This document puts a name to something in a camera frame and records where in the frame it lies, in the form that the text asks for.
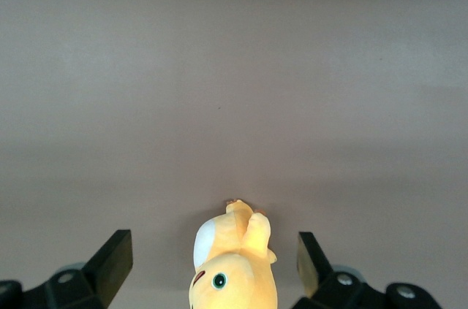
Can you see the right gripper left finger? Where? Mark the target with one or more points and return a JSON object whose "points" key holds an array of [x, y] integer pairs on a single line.
{"points": [[102, 272]]}

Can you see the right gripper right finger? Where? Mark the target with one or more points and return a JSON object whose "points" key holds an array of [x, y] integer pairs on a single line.
{"points": [[336, 290]]}

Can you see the yellow plush toy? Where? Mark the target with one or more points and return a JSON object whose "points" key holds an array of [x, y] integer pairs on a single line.
{"points": [[241, 287]]}

